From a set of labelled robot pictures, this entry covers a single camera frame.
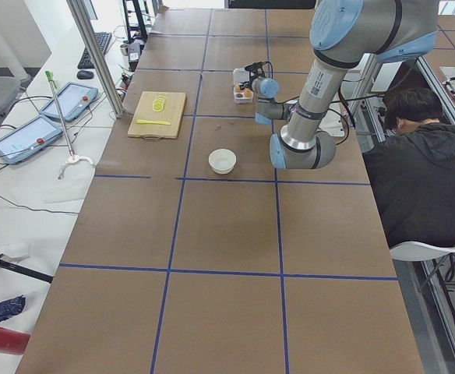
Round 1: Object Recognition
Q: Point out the red bottle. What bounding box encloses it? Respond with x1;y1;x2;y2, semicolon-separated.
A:
0;327;30;355

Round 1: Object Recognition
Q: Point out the black keyboard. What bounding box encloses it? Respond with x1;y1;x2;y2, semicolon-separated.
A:
76;31;113;70

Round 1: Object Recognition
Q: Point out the person in black hoodie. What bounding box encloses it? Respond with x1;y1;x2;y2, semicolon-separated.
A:
363;87;455;247

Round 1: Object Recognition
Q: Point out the black tripod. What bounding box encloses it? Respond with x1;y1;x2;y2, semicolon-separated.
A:
0;254;54;284

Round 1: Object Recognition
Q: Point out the blue teach pendant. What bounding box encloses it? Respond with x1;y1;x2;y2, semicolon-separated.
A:
0;115;62;165
39;82;99;122

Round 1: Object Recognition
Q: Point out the white plastic bag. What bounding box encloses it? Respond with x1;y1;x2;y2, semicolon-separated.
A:
41;163;94;203

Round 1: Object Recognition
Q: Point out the metal reacher grabber tool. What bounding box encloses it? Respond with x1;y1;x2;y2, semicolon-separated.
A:
45;70;96;180

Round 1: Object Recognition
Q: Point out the lower blue teach pendant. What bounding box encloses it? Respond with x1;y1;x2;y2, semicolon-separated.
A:
0;115;62;165

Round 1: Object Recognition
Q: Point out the upper blue teach pendant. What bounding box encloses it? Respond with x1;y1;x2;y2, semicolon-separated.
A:
39;82;99;122

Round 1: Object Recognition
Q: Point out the yellow plastic knife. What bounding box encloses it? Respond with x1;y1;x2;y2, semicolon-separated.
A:
136;119;171;125

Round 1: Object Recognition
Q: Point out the clear plastic egg box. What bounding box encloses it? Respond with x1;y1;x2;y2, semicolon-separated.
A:
232;68;253;104

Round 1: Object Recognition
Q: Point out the metal cup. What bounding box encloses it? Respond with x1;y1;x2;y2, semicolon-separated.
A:
120;44;129;57

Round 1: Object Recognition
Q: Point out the aluminium frame post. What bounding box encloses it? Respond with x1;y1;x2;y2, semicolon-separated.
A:
66;0;124;118

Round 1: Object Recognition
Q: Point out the white bowl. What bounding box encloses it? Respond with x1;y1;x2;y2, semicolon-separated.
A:
208;148;237;175

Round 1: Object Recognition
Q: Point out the black computer mouse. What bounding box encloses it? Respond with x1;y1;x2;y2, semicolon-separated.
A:
76;69;94;80

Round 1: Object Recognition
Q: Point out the folded blue umbrella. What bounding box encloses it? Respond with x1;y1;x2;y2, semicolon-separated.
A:
0;295;26;322

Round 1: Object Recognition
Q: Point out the white chair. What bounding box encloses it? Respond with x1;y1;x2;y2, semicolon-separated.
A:
389;239;455;293

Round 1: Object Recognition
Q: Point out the wooden cutting board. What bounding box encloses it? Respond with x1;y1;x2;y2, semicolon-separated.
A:
127;91;186;139

